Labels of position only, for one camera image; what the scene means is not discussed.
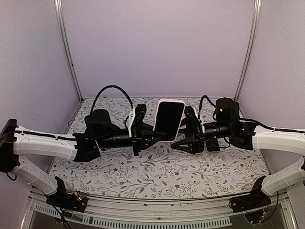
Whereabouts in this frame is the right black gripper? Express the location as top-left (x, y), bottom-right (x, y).
top-left (169, 117), bottom-right (232, 155)

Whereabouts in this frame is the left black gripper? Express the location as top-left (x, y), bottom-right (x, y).
top-left (96, 123), bottom-right (167, 156)

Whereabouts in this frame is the black phone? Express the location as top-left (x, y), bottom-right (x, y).
top-left (153, 101), bottom-right (184, 141)
top-left (205, 139), bottom-right (220, 153)

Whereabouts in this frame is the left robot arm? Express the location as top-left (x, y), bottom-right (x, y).
top-left (0, 104), bottom-right (166, 207)

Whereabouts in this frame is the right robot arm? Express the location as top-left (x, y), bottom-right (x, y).
top-left (171, 98), bottom-right (305, 208)

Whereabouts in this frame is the floral patterned table mat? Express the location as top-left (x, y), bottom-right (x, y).
top-left (49, 96), bottom-right (271, 200)

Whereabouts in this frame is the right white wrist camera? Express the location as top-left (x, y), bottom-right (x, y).
top-left (194, 109), bottom-right (205, 134)

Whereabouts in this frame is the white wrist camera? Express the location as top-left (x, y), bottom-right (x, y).
top-left (194, 109), bottom-right (205, 134)
top-left (128, 109), bottom-right (136, 138)

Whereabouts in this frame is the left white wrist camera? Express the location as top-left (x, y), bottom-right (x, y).
top-left (128, 109), bottom-right (136, 138)

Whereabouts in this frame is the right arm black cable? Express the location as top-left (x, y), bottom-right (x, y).
top-left (199, 95), bottom-right (217, 115)

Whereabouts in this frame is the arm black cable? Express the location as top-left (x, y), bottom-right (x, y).
top-left (91, 85), bottom-right (134, 113)
top-left (199, 95), bottom-right (217, 115)

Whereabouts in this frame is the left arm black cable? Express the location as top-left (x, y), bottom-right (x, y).
top-left (91, 85), bottom-right (134, 113)

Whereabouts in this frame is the front aluminium rail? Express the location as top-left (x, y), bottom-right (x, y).
top-left (22, 188), bottom-right (295, 226)

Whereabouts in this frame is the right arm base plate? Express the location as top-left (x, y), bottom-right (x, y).
top-left (228, 193), bottom-right (271, 213)

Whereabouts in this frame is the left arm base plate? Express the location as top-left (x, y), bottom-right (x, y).
top-left (46, 191), bottom-right (88, 213)

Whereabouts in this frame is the right aluminium frame post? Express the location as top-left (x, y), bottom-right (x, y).
top-left (234, 0), bottom-right (262, 101)

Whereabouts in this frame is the aluminium frame post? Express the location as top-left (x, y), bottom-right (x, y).
top-left (54, 0), bottom-right (83, 102)
top-left (234, 0), bottom-right (262, 101)

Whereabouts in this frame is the left aluminium frame post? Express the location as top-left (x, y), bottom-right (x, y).
top-left (54, 0), bottom-right (83, 102)

